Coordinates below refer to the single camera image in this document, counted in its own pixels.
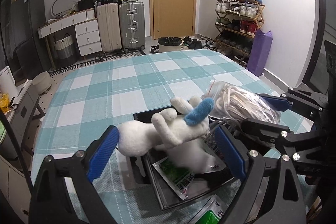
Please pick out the yellow plastic bag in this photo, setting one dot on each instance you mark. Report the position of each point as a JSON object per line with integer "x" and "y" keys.
{"x": 4, "y": 103}

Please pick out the teal plaid tablecloth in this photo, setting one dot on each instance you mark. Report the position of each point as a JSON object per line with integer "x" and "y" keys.
{"x": 90, "y": 99}

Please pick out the dark grey refrigerator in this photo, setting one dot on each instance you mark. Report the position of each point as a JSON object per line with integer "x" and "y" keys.
{"x": 27, "y": 16}

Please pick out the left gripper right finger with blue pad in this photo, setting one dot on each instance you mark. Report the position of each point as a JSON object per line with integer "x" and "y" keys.
{"x": 283, "y": 200}

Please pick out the white air purifier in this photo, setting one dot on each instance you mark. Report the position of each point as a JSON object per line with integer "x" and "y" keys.
{"x": 7, "y": 83}

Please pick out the woven laundry basket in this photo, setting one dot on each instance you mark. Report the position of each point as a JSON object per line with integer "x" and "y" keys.
{"x": 66, "y": 52}

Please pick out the green foil packet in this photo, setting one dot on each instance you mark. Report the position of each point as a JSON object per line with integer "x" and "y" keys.
{"x": 211, "y": 212}

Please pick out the wooden shoe rack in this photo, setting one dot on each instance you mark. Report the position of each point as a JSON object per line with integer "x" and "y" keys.
{"x": 237, "y": 23}

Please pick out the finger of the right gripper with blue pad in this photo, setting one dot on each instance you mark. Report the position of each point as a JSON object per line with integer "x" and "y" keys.
{"x": 267, "y": 132}
{"x": 275, "y": 103}

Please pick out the silver aluminium suitcase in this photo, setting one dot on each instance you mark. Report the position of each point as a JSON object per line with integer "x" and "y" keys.
{"x": 132, "y": 26}

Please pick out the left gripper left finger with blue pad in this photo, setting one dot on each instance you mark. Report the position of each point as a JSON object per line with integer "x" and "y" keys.
{"x": 50, "y": 201}

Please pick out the beige hard suitcase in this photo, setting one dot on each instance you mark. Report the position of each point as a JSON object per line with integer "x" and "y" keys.
{"x": 109, "y": 27}

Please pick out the green white snack packet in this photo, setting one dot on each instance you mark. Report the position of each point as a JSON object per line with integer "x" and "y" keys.
{"x": 178, "y": 178}

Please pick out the black open storage box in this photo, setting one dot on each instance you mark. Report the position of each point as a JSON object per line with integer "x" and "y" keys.
{"x": 203, "y": 184}

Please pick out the grey side cabinet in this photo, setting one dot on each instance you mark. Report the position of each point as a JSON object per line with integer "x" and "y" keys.
{"x": 26, "y": 108}

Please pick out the white foam block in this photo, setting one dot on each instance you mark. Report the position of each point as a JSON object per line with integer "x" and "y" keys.
{"x": 192, "y": 156}

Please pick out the white plush airplane toy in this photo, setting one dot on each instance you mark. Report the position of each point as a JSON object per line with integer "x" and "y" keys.
{"x": 184, "y": 121}

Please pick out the white desk with drawers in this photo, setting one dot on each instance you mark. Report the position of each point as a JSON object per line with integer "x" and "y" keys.
{"x": 86, "y": 32}

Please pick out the round white stool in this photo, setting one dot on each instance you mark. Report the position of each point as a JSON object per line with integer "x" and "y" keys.
{"x": 42, "y": 82}

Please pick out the purple bag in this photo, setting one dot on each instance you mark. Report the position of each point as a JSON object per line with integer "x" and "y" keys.
{"x": 259, "y": 53}

